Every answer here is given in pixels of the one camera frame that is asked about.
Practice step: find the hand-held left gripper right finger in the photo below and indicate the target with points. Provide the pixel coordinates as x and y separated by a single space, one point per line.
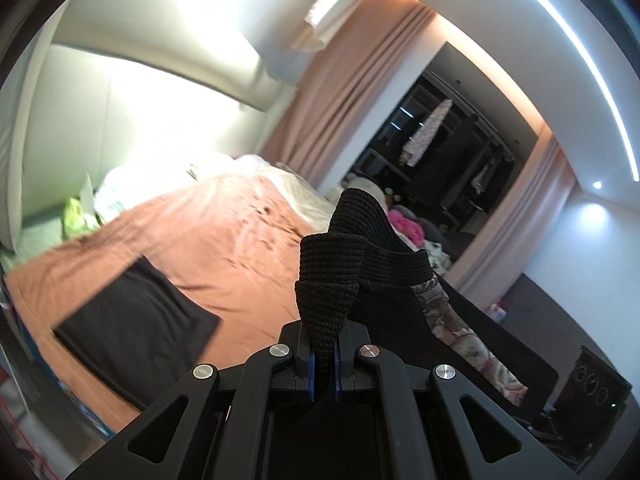
338 370

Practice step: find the pink curtain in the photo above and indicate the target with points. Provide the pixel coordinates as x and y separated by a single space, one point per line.
520 220
340 110

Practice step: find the white black patterned cloth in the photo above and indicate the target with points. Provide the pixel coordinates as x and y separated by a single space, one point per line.
440 257

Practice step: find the cream duvet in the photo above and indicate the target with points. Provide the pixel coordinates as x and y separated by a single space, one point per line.
300 195

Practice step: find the pink plush toy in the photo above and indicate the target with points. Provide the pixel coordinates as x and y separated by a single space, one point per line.
405 222

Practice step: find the black t-shirt with floral trim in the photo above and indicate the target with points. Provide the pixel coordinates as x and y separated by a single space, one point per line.
390 300

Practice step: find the hanging patterned garment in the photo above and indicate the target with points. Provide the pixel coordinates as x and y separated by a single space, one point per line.
425 135

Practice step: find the ceiling light strip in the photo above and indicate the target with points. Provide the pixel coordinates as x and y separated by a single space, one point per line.
631 160

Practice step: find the beige plush toy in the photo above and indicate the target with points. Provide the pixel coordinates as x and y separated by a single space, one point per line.
365 181

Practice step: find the folded black cloth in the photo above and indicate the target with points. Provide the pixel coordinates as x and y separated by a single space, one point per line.
135 330

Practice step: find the white pillow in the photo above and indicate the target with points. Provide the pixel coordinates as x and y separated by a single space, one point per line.
150 185

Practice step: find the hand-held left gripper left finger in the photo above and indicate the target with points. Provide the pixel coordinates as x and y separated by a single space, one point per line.
311 375

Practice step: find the white upholstered headboard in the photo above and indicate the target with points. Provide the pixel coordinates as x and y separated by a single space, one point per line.
125 120

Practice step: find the yellow green cloth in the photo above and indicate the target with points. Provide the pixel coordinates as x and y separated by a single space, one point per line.
75 215

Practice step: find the white hanging cloth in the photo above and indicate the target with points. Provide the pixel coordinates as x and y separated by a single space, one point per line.
330 10

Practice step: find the dark grey cushion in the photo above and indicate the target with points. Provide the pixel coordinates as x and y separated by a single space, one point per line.
445 235

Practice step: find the brown blanket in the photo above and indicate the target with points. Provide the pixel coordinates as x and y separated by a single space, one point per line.
225 260

